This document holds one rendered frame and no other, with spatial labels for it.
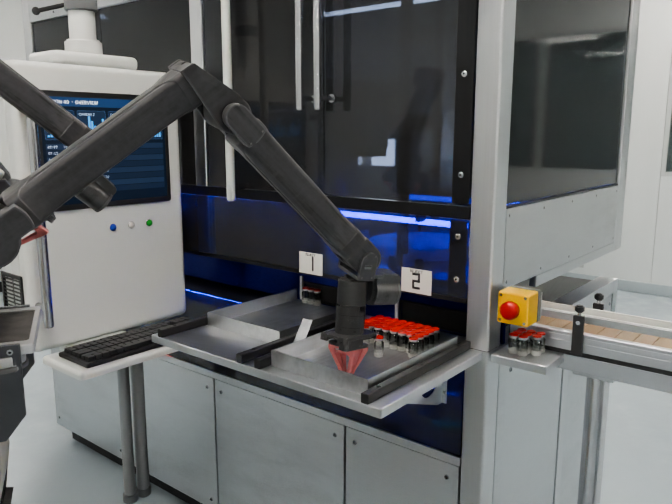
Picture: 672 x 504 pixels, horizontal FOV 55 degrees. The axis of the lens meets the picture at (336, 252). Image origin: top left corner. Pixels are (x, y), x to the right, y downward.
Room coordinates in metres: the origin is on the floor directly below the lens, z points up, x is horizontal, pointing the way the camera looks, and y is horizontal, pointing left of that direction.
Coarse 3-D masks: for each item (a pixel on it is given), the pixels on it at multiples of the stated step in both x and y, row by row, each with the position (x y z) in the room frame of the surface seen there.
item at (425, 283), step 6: (402, 270) 1.54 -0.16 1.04; (408, 270) 1.53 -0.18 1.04; (414, 270) 1.52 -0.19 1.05; (420, 270) 1.51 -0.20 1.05; (402, 276) 1.54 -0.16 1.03; (408, 276) 1.53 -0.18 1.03; (414, 276) 1.52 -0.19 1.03; (420, 276) 1.51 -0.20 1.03; (426, 276) 1.50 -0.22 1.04; (402, 282) 1.54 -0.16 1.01; (408, 282) 1.53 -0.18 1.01; (414, 282) 1.52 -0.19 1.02; (420, 282) 1.51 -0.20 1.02; (426, 282) 1.50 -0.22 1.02; (402, 288) 1.54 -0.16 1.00; (408, 288) 1.53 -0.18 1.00; (420, 288) 1.51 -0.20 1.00; (426, 288) 1.50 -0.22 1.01; (426, 294) 1.50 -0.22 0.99
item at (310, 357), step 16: (320, 336) 1.43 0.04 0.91; (272, 352) 1.31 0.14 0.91; (288, 352) 1.35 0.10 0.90; (304, 352) 1.39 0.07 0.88; (320, 352) 1.39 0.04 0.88; (368, 352) 1.39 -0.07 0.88; (384, 352) 1.39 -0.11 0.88; (400, 352) 1.39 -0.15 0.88; (432, 352) 1.33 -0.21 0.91; (288, 368) 1.28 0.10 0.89; (304, 368) 1.25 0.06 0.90; (320, 368) 1.23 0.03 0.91; (336, 368) 1.29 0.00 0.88; (368, 368) 1.29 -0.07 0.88; (384, 368) 1.29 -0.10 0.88; (400, 368) 1.23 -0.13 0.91; (336, 384) 1.20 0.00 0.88; (352, 384) 1.17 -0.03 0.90; (368, 384) 1.15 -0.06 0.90
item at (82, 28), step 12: (72, 0) 1.82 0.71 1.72; (84, 0) 1.82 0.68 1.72; (96, 0) 1.86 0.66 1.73; (36, 12) 1.83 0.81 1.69; (72, 12) 1.83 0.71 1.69; (84, 12) 1.83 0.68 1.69; (96, 12) 1.87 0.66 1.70; (72, 24) 1.83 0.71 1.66; (84, 24) 1.83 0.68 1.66; (72, 36) 1.83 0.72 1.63; (84, 36) 1.83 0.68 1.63; (72, 48) 1.81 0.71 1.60; (84, 48) 1.81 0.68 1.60; (96, 48) 1.84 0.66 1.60
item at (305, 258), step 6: (300, 252) 1.75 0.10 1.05; (306, 252) 1.74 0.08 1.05; (300, 258) 1.75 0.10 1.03; (306, 258) 1.74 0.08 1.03; (318, 258) 1.71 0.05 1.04; (300, 264) 1.75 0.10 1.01; (306, 264) 1.74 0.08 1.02; (318, 264) 1.71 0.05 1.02; (300, 270) 1.75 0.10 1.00; (306, 270) 1.74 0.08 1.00; (318, 270) 1.71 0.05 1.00
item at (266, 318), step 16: (240, 304) 1.70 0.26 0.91; (256, 304) 1.74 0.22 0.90; (272, 304) 1.79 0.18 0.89; (288, 304) 1.81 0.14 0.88; (304, 304) 1.81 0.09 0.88; (208, 320) 1.61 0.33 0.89; (224, 320) 1.57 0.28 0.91; (240, 320) 1.54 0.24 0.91; (256, 320) 1.65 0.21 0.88; (272, 320) 1.65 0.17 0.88; (288, 320) 1.65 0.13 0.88; (320, 320) 1.56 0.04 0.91; (256, 336) 1.50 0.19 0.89; (272, 336) 1.46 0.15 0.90
